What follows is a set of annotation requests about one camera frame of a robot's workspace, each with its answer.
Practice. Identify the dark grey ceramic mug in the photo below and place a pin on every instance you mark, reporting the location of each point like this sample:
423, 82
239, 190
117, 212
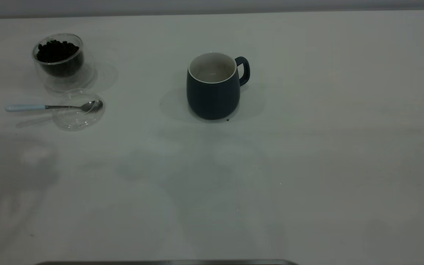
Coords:
212, 99

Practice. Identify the clear round glass lid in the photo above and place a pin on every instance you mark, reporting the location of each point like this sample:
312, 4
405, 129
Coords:
76, 121

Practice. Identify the dark coffee beans pile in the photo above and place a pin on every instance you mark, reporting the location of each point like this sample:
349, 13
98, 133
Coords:
55, 51

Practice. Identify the clear double-wall glass cup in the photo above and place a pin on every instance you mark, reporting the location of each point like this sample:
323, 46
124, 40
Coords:
68, 82

